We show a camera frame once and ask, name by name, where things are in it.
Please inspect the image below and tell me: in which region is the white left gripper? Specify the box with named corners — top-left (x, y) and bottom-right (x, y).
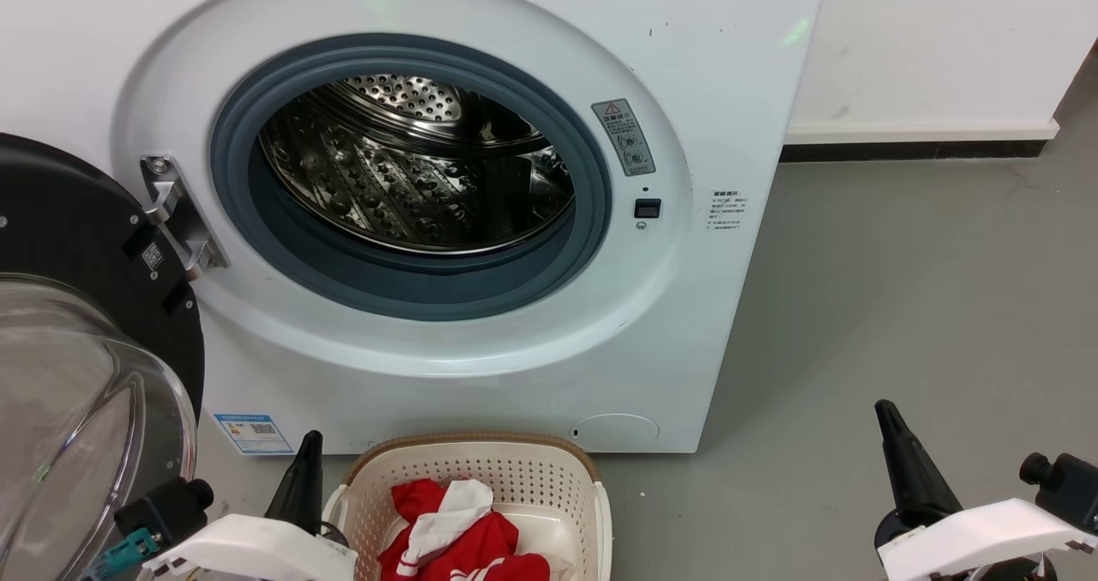
top-left (142, 431), bottom-right (358, 581)

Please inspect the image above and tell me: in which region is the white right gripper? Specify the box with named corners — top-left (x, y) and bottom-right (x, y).
top-left (874, 400), bottom-right (1098, 581)

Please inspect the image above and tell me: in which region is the red and white garment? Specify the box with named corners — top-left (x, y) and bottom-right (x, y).
top-left (378, 478), bottom-right (572, 581)

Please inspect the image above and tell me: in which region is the beige plastic laundry basket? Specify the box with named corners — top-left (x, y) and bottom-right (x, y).
top-left (322, 433), bottom-right (614, 581)

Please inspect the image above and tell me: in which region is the white washing machine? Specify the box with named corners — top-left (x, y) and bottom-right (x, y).
top-left (0, 0), bottom-right (830, 456)

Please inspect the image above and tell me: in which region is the steel washing machine drum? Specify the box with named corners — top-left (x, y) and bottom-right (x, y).
top-left (257, 73), bottom-right (576, 257)

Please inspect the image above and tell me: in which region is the black round glass machine door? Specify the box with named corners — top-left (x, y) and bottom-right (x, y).
top-left (0, 132), bottom-right (207, 581)

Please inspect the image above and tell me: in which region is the blue energy label sticker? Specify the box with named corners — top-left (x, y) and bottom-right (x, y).
top-left (214, 412), bottom-right (296, 457)

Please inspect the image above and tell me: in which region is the grey rubber door gasket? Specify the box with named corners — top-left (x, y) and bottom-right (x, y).
top-left (210, 33), bottom-right (613, 323)

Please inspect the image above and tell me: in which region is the round filter cover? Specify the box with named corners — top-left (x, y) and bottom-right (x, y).
top-left (569, 414), bottom-right (661, 450)

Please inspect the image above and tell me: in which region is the metal door hinge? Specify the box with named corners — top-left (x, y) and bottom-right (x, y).
top-left (140, 154), bottom-right (230, 282)

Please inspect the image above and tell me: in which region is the small printed text label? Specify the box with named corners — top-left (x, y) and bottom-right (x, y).
top-left (707, 189), bottom-right (750, 238)

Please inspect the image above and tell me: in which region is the grey warning sticker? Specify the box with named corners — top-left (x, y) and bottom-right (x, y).
top-left (591, 99), bottom-right (657, 179)

